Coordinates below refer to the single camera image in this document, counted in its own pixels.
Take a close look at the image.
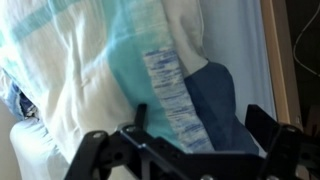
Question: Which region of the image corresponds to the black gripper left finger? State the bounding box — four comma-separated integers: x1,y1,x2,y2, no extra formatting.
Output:
63,103,158,180

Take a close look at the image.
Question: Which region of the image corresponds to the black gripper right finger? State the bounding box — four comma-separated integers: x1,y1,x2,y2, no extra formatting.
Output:
244,104,320,180

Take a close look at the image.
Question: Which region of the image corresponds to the blue checked blanket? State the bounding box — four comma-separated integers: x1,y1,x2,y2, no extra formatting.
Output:
0,0,262,166

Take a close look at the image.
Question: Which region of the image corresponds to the light wooden bed frame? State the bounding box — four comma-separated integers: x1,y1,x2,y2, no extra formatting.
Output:
259,0,305,132

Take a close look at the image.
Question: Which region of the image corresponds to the white floor cable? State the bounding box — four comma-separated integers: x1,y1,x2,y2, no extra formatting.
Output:
292,2,320,78

